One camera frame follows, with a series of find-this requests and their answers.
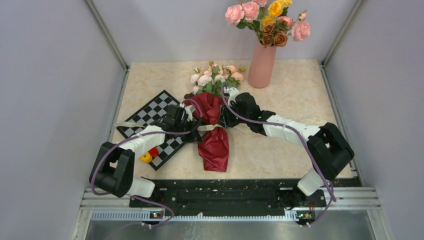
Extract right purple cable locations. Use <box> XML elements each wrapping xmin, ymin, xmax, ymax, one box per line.
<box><xmin>220</xmin><ymin>85</ymin><xmax>337</xmax><ymax>226</ymax></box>

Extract red paper flower bouquet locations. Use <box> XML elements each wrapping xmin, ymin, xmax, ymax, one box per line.
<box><xmin>184</xmin><ymin>61</ymin><xmax>245</xmax><ymax>172</ymax></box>

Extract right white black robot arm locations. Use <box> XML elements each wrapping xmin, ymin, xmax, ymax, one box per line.
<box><xmin>220</xmin><ymin>87</ymin><xmax>355</xmax><ymax>206</ymax></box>

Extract artificial roses in vase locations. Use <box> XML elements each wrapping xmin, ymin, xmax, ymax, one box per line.
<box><xmin>225</xmin><ymin>0</ymin><xmax>311</xmax><ymax>48</ymax></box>

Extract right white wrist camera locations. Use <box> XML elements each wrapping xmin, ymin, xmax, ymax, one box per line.
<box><xmin>223</xmin><ymin>86</ymin><xmax>240</xmax><ymax>106</ymax></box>

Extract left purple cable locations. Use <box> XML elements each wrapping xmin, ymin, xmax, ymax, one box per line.
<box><xmin>90</xmin><ymin>98</ymin><xmax>204</xmax><ymax>229</ymax></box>

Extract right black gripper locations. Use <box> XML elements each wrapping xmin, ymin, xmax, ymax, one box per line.
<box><xmin>217</xmin><ymin>100</ymin><xmax>250</xmax><ymax>129</ymax></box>

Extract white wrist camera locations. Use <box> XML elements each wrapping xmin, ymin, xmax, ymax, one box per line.
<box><xmin>179</xmin><ymin>103</ymin><xmax>196</xmax><ymax>123</ymax></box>
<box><xmin>223</xmin><ymin>86</ymin><xmax>240</xmax><ymax>106</ymax></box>

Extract pink ceramic vase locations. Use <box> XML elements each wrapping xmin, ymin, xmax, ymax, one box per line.
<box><xmin>247</xmin><ymin>41</ymin><xmax>277</xmax><ymax>89</ymax></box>

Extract black white chessboard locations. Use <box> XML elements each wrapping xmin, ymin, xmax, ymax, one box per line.
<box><xmin>116</xmin><ymin>90</ymin><xmax>184</xmax><ymax>171</ymax></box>

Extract purple cable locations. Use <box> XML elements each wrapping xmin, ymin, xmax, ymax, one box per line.
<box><xmin>220</xmin><ymin>85</ymin><xmax>337</xmax><ymax>226</ymax></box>
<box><xmin>90</xmin><ymin>98</ymin><xmax>204</xmax><ymax>229</ymax></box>

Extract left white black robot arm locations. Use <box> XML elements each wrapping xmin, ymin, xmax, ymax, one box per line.
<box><xmin>89</xmin><ymin>102</ymin><xmax>203</xmax><ymax>207</ymax></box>

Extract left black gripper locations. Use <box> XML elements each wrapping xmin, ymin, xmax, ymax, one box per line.
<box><xmin>174</xmin><ymin>117</ymin><xmax>204</xmax><ymax>143</ymax></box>

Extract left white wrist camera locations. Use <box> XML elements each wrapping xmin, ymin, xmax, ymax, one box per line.
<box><xmin>179</xmin><ymin>103</ymin><xmax>196</xmax><ymax>123</ymax></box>

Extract red toy block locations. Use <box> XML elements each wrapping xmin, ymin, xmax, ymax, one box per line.
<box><xmin>148</xmin><ymin>147</ymin><xmax>159</xmax><ymax>159</ymax></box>

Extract yellow toy block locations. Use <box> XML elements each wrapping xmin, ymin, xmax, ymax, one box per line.
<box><xmin>140</xmin><ymin>152</ymin><xmax>153</xmax><ymax>163</ymax></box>

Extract cream ribbon with gold lettering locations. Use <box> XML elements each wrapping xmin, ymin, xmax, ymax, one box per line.
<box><xmin>114</xmin><ymin>116</ymin><xmax>329</xmax><ymax>133</ymax></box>

